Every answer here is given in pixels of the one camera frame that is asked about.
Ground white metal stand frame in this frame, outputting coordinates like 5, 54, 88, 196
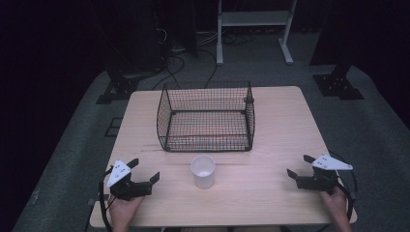
216, 0, 299, 67

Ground black floor cable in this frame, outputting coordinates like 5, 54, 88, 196
151, 54, 187, 92
197, 47, 219, 90

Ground person's right hand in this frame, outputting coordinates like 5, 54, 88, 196
320, 186, 351, 225

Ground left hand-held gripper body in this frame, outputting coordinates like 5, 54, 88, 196
106, 159, 153, 202

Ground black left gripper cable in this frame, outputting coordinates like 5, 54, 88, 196
98, 165, 114, 232

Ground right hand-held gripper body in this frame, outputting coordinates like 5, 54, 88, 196
296, 154, 354, 195

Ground person's left hand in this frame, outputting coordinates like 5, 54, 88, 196
107, 194, 145, 227

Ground white plastic cup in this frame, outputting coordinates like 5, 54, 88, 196
190, 155, 217, 190

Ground black wire mesh basket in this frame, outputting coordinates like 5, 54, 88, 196
156, 80, 256, 154

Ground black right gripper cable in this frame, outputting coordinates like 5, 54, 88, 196
328, 150, 359, 223

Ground white floor cables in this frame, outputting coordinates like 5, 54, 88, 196
156, 28, 223, 54

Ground black stand base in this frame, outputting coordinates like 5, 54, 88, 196
95, 66, 140, 105
312, 63, 366, 102

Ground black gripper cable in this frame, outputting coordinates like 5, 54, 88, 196
328, 150, 359, 223
98, 165, 114, 232

